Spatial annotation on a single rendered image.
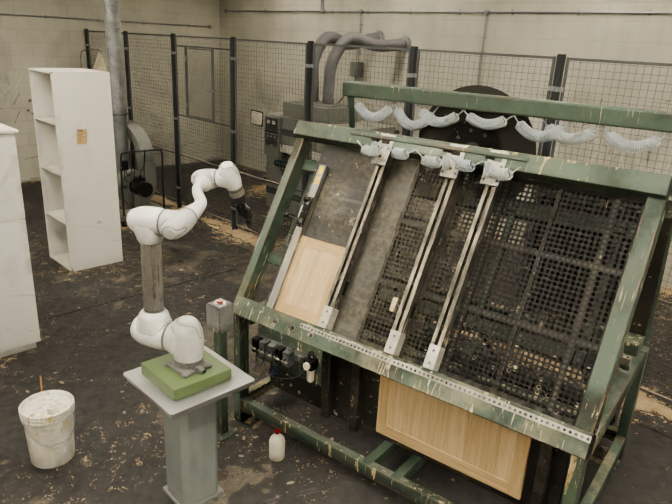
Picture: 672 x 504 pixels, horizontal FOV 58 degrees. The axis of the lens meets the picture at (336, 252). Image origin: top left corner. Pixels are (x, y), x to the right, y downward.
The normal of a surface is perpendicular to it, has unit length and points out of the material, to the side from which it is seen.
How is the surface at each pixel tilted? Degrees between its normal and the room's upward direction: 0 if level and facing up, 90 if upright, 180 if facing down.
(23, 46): 90
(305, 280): 60
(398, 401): 90
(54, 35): 90
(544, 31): 90
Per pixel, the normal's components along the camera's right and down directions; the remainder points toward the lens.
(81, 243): 0.70, 0.27
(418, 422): -0.60, 0.23
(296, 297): -0.50, -0.27
